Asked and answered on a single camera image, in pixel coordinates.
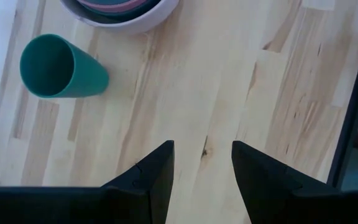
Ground large white bowl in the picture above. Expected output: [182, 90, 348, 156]
[59, 0, 180, 34]

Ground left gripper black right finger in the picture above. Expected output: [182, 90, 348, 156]
[231, 140, 338, 224]

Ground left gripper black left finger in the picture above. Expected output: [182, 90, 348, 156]
[100, 139, 175, 224]

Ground pink plastic bowl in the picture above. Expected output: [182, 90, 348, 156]
[76, 0, 149, 14]

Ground blue plastic bowl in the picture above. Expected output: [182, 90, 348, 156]
[85, 0, 133, 6]

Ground teal plastic cup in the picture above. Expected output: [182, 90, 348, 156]
[19, 33, 110, 99]

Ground dark purple-blue plastic bowl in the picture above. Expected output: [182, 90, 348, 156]
[76, 0, 163, 23]

